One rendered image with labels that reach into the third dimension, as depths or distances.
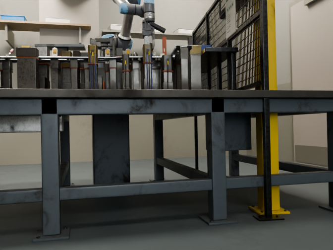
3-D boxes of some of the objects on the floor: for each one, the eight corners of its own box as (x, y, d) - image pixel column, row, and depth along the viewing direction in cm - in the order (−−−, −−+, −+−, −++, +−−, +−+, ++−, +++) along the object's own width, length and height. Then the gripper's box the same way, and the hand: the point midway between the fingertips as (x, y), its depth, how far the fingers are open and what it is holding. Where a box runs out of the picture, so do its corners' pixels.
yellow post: (260, 215, 195) (251, -136, 196) (248, 208, 213) (241, -114, 214) (290, 214, 197) (282, -134, 199) (276, 206, 215) (268, -112, 216)
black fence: (259, 221, 183) (252, -70, 184) (189, 173, 378) (186, 32, 380) (284, 219, 185) (277, -68, 186) (201, 172, 380) (198, 32, 381)
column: (92, 185, 312) (90, 112, 313) (126, 183, 319) (125, 112, 320) (93, 191, 282) (91, 110, 283) (131, 188, 290) (129, 110, 290)
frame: (-173, 262, 138) (-176, 97, 138) (-38, 191, 294) (-39, 114, 295) (360, 211, 199) (358, 97, 200) (238, 175, 355) (236, 111, 356)
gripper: (141, 23, 248) (142, 52, 248) (142, 16, 232) (143, 47, 232) (153, 23, 249) (154, 52, 249) (155, 16, 233) (156, 47, 233)
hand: (153, 48), depth 241 cm, fingers open, 9 cm apart
